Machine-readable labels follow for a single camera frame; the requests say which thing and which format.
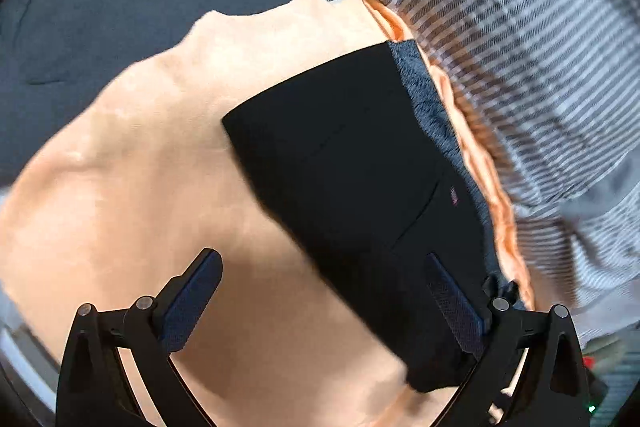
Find peach orange blanket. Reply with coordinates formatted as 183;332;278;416
0;0;536;427

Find black pants with patterned band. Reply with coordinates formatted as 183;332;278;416
222;40;506;392

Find grey striped duvet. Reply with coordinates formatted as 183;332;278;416
381;0;639;343

